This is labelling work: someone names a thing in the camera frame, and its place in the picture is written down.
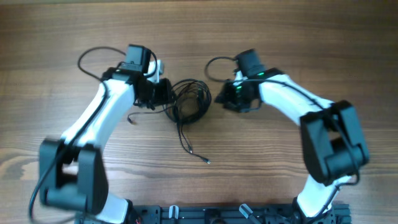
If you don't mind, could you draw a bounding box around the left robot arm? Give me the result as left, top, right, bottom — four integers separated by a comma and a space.
27, 44, 171, 223

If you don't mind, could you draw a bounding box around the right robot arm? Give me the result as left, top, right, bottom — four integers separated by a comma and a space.
215, 49, 369, 223

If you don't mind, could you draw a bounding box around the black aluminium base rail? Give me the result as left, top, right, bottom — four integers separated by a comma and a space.
73, 203, 353, 224

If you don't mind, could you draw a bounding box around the left camera black cable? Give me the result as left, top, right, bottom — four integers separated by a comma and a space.
28, 45, 159, 224

